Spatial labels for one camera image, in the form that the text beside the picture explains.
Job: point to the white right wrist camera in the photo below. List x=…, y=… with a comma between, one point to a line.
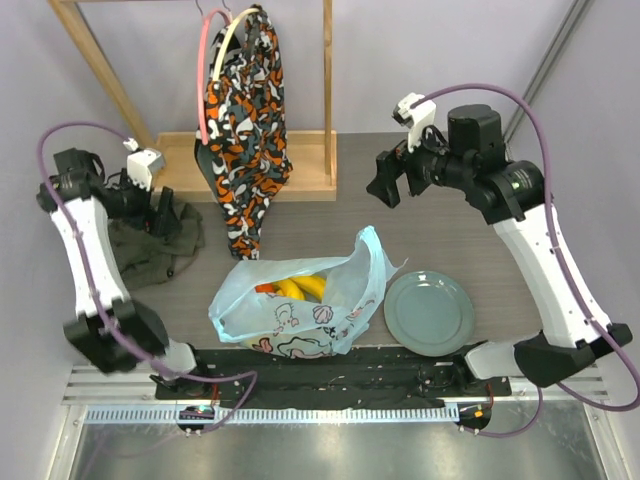
x=415, y=113

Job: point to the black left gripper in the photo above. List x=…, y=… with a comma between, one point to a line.
x=166, y=220

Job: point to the orange camouflage patterned garment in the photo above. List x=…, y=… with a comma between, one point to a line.
x=245, y=162

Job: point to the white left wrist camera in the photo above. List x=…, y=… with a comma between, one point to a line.
x=142, y=164

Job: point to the pink clothes hanger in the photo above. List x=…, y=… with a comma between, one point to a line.
x=225, y=14

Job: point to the light blue cartoon plastic bag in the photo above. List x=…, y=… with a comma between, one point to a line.
x=300, y=328

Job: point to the yellow fake banana bunch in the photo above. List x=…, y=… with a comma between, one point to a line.
x=300, y=287

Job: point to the orange fake fruit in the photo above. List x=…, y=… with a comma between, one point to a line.
x=265, y=288

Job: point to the wooden clothes rack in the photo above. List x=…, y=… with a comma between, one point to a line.
x=313, y=152

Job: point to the slotted white cable duct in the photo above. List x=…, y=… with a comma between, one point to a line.
x=194, y=414

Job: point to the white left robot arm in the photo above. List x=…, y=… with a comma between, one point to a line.
x=111, y=330

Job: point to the cream clothes hanger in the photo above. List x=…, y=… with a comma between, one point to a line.
x=230, y=30

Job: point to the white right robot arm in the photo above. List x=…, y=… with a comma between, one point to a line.
x=510, y=195

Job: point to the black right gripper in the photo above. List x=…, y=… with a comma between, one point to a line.
x=403, y=171

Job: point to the olive green crumpled cloth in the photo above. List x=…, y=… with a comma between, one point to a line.
x=144, y=260

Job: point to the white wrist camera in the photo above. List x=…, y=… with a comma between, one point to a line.
x=415, y=113
x=142, y=164

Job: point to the grey-green round plate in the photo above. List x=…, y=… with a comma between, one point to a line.
x=429, y=313

